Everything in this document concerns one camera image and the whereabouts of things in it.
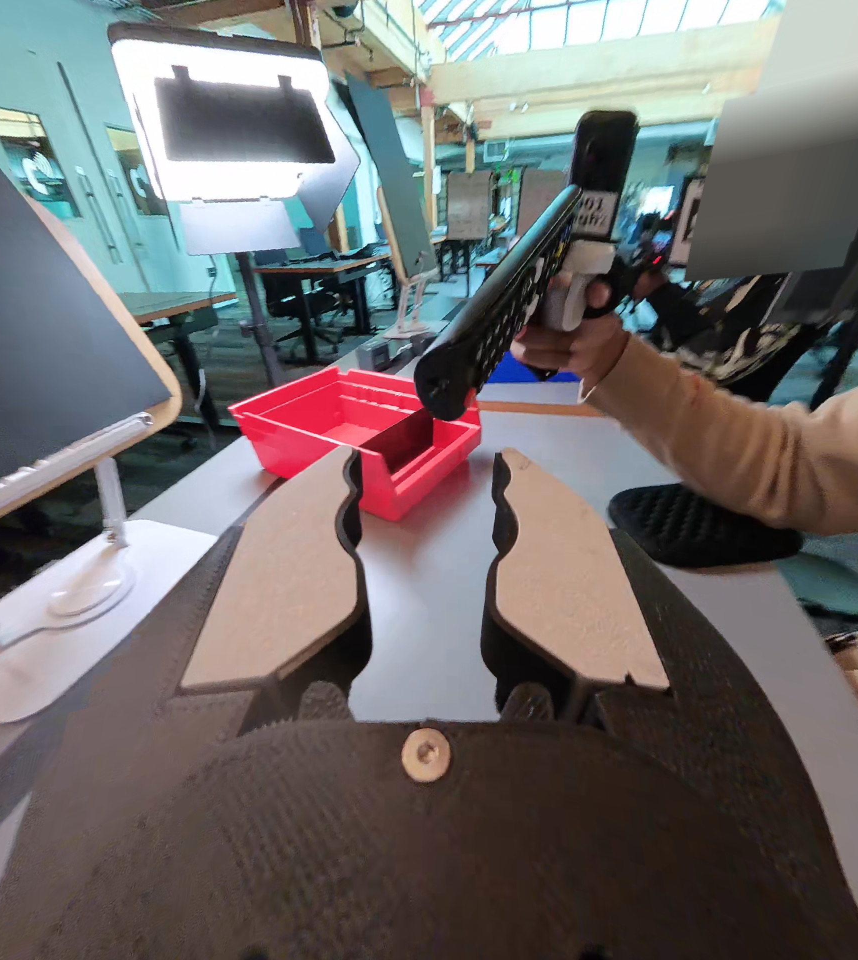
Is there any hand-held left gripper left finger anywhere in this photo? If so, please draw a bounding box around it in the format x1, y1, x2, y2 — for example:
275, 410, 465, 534
180, 444, 370, 693

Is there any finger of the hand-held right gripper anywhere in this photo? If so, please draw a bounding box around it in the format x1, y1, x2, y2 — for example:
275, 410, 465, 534
543, 240, 618, 331

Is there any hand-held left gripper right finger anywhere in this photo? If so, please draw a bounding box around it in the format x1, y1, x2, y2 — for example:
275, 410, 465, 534
483, 448, 672, 691

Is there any black TV remote control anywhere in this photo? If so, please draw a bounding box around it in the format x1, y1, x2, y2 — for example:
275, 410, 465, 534
414, 183, 586, 423

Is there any red plastic bin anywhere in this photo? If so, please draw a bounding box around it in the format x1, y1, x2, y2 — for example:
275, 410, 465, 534
228, 367, 483, 522

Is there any black textured armrest pad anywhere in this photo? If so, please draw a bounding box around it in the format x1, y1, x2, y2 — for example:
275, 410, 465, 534
607, 483, 805, 569

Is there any dark grey box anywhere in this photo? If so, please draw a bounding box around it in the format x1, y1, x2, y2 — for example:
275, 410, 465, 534
357, 335, 438, 372

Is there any black board with wooden rim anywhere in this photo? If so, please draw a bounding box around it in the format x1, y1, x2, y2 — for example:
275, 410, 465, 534
345, 73, 438, 335
0, 108, 183, 541

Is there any wooden office desk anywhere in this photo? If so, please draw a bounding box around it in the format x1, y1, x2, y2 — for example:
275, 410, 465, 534
252, 251, 393, 361
117, 291, 239, 436

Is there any studio light panel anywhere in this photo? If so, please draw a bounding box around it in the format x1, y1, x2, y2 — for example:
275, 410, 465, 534
108, 22, 361, 391

